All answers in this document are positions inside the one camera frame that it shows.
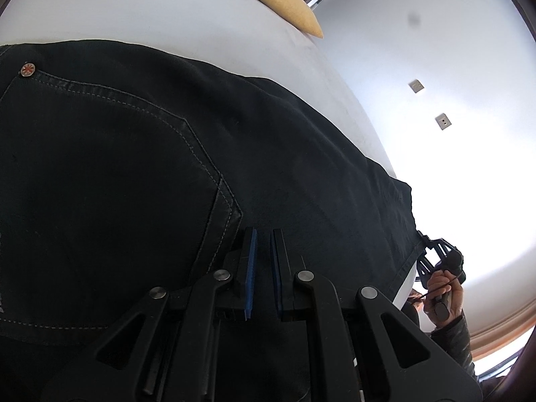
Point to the black denim jeans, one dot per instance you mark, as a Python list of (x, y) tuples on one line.
[(125, 169)]

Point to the black jacket forearm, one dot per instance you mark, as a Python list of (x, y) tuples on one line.
[(454, 339)]

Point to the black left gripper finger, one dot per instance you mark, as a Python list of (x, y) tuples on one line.
[(426, 241)]

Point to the wall socket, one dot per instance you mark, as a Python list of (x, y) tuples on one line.
[(416, 85), (443, 121)]

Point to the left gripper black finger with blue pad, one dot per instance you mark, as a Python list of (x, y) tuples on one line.
[(245, 272), (282, 272)]

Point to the lower wall socket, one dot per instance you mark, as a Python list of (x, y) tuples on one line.
[(443, 121)]

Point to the person's right hand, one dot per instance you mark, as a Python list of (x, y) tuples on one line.
[(443, 285)]

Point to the yellow cushion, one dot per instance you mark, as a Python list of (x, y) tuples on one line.
[(298, 14)]

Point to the upper wall socket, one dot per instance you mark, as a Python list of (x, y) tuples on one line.
[(416, 85)]

